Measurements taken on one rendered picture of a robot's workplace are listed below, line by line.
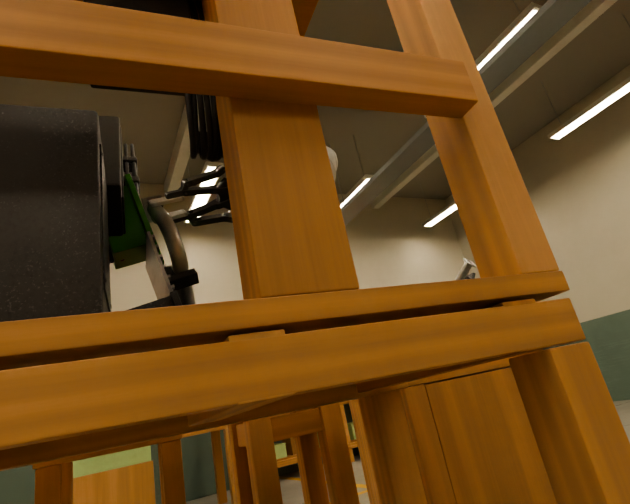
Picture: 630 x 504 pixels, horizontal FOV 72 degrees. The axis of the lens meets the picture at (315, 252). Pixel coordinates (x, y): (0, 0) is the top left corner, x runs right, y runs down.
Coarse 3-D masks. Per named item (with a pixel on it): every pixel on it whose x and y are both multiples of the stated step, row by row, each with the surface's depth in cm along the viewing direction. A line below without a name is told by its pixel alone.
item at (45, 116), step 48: (0, 144) 61; (48, 144) 63; (96, 144) 66; (0, 192) 58; (48, 192) 61; (96, 192) 63; (0, 240) 56; (48, 240) 58; (96, 240) 60; (0, 288) 54; (48, 288) 56; (96, 288) 58
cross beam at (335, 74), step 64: (0, 0) 51; (64, 0) 54; (0, 64) 51; (64, 64) 53; (128, 64) 55; (192, 64) 57; (256, 64) 61; (320, 64) 66; (384, 64) 71; (448, 64) 77
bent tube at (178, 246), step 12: (144, 204) 90; (156, 216) 86; (168, 216) 85; (168, 228) 83; (168, 240) 82; (180, 240) 83; (180, 252) 83; (180, 264) 83; (192, 288) 88; (192, 300) 88
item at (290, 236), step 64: (256, 0) 73; (448, 0) 95; (256, 128) 63; (320, 128) 67; (448, 128) 84; (256, 192) 59; (320, 192) 62; (512, 192) 77; (256, 256) 55; (320, 256) 58; (512, 256) 72
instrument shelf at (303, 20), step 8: (80, 0) 78; (200, 0) 83; (296, 0) 87; (304, 0) 87; (312, 0) 87; (296, 8) 88; (304, 8) 89; (312, 8) 89; (296, 16) 90; (304, 16) 90; (304, 24) 92; (304, 32) 94
